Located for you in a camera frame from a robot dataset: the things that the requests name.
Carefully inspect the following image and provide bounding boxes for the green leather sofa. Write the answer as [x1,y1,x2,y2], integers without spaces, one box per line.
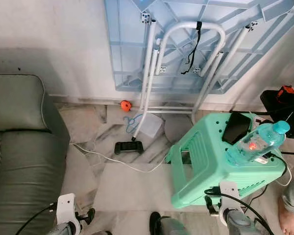
[0,73,71,235]

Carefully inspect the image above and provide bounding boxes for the mint green plastic stool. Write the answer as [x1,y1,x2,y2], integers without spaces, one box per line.
[167,112,290,209]

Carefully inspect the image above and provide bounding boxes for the robot right leg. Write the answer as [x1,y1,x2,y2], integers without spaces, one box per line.
[149,211,192,235]

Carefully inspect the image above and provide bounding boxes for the white power adapter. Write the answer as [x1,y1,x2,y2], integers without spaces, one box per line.
[255,155,273,165]

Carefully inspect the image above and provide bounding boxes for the clear blue water bottle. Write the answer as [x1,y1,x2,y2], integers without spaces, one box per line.
[226,120,291,167]

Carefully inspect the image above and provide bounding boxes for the person leg grey trousers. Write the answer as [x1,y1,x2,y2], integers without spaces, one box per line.
[277,174,294,235]

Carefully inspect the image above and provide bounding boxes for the black phone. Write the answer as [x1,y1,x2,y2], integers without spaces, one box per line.
[222,112,252,145]

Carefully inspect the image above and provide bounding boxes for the black game controller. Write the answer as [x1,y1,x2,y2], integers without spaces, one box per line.
[114,141,144,155]

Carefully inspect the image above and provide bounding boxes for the translucent white plastic box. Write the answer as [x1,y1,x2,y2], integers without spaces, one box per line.
[137,115,165,141]

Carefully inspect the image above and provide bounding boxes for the blue clothes hanger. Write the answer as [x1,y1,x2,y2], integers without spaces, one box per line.
[123,114,144,134]

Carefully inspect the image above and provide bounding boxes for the black case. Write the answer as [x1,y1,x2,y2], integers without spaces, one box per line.
[261,90,294,139]

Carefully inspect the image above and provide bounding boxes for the orange tape measure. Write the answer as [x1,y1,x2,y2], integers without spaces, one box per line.
[120,100,132,112]

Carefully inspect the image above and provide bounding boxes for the orange and black tool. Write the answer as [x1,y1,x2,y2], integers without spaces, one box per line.
[277,86,294,103]

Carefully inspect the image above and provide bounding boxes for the light blue folding table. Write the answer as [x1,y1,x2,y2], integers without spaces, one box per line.
[104,0,294,142]

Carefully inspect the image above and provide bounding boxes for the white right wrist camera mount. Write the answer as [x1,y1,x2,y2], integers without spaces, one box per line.
[219,181,241,216]

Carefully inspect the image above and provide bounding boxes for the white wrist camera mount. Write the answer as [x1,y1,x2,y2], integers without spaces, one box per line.
[56,193,77,226]
[219,181,241,216]

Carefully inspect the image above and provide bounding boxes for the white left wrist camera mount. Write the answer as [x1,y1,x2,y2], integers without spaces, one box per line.
[56,193,77,226]

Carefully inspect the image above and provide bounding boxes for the white floor cable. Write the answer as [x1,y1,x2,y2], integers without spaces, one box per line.
[70,142,170,173]

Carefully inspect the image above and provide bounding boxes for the black cable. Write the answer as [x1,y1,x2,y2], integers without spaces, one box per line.
[269,152,294,189]

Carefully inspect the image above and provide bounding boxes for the black strap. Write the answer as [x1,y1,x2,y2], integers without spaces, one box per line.
[181,22,202,75]

